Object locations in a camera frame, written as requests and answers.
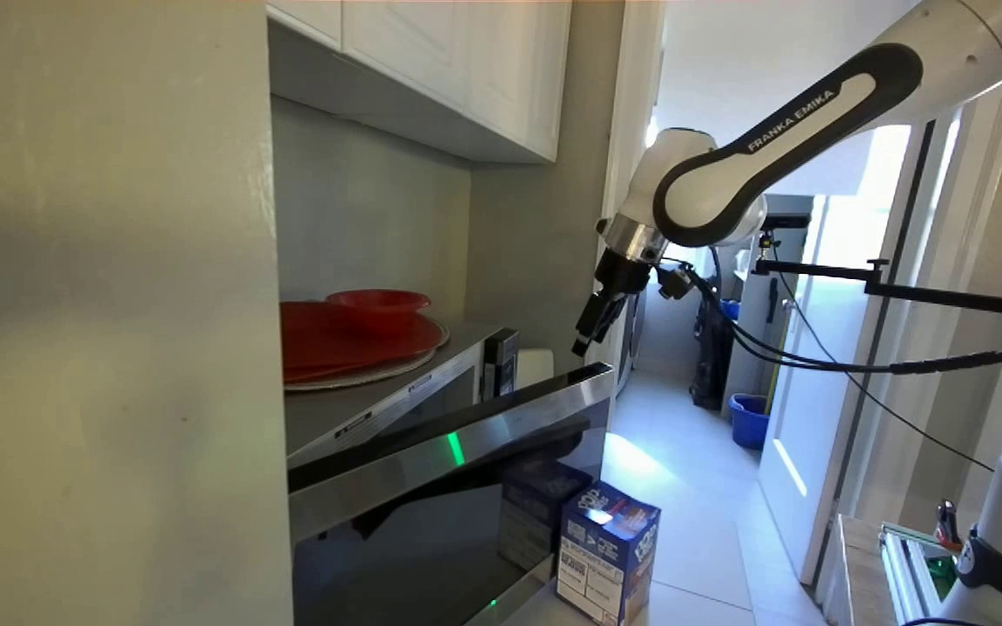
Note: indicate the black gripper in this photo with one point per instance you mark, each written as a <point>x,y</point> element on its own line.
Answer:
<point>612,282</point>

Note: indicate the stainless steel microwave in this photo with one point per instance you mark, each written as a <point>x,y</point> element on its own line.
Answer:
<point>426,500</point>

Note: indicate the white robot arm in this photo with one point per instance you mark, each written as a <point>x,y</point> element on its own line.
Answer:
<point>689,190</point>

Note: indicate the blue bucket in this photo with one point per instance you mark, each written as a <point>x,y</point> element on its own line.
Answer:
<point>750,418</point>

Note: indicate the blue and white carton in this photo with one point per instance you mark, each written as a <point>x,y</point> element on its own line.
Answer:
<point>608,553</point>

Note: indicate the red round plate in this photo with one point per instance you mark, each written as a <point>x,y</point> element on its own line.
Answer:
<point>351,332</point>

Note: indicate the white upper cabinet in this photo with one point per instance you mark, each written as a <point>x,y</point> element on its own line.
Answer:
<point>466,79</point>

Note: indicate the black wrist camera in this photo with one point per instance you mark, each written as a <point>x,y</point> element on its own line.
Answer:
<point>677,281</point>

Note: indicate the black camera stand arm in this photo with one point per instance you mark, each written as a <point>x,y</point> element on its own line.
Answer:
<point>876,282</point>

